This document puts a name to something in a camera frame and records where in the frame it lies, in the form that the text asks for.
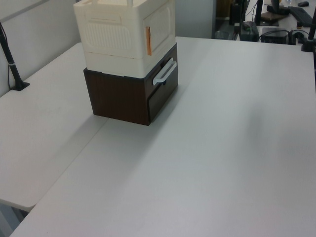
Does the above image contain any cream cabinet door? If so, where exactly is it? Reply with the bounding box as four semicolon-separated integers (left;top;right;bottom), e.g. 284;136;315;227
142;1;176;59

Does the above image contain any cream plastic cabinet body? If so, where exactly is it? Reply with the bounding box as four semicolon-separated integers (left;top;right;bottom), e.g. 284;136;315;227
73;0;176;77

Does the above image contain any dark brown drawer box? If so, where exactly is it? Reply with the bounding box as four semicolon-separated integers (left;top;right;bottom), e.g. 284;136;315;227
83;42;179;127

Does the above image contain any black box with green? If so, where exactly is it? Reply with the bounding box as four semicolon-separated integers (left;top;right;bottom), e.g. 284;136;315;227
238;21;260;41

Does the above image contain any black upright tower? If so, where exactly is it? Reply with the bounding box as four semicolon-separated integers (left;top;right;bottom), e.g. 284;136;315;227
230;2;247;26

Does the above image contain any black desktop device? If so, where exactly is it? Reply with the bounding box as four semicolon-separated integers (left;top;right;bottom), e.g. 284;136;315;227
261;27;290;44

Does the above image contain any black monitor stand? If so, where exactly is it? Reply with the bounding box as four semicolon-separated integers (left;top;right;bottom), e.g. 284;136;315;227
256;0;280;27

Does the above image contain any black keyboard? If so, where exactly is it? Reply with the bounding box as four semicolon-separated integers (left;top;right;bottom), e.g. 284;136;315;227
287;6;315;27

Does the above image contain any dark brown handleless drawer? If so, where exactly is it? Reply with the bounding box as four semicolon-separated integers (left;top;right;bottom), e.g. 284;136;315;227
146;84;179;124

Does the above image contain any white drawer handle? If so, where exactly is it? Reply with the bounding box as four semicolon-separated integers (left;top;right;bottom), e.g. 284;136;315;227
152;61;178;86

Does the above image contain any orange door handle strip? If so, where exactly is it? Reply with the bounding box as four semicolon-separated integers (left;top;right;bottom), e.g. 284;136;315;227
145;26;153;56

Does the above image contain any black camera stand pole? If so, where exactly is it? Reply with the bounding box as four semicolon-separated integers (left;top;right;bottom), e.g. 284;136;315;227
0;21;31;92

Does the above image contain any black clamp camera stand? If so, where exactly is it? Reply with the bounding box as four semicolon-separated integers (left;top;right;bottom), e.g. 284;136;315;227
289;0;316;53

